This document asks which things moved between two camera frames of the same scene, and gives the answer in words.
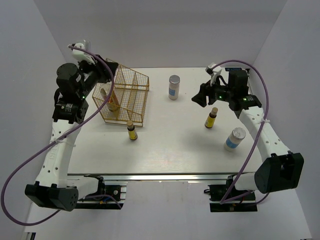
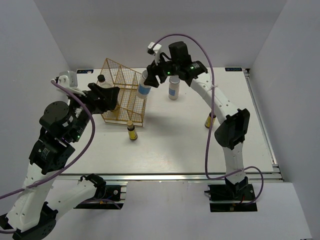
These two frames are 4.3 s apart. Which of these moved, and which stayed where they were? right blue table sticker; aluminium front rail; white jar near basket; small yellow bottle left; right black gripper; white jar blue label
Moved: right black gripper; white jar blue label
Stayed: white jar near basket; right blue table sticker; aluminium front rail; small yellow bottle left
